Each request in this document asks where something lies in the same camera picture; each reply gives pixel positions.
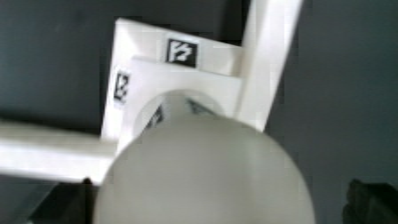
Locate white front fence bar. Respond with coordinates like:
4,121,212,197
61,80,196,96
0,120,118,183

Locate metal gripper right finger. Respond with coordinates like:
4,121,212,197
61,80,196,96
343,179,398,224

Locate white lamp base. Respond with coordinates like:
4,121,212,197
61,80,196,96
102,19,242,147

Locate white lamp bulb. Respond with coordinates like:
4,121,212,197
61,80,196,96
93,93,317,224

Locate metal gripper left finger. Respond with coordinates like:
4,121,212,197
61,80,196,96
13,178,96,224

